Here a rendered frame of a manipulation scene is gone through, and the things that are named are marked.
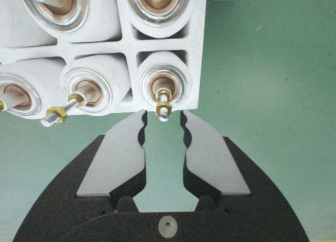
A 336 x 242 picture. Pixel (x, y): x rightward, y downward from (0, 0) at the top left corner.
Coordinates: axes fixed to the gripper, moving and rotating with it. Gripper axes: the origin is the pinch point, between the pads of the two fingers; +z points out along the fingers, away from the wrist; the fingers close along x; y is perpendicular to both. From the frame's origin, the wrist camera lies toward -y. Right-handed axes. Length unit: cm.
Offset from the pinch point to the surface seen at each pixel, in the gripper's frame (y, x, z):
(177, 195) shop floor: 77, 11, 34
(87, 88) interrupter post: 0.7, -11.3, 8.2
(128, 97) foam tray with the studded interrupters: 6.4, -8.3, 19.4
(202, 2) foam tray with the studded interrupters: -11.7, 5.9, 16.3
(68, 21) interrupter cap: -7.5, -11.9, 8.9
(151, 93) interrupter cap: 1.5, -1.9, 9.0
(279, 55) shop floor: -4, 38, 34
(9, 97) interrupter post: 2.1, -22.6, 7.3
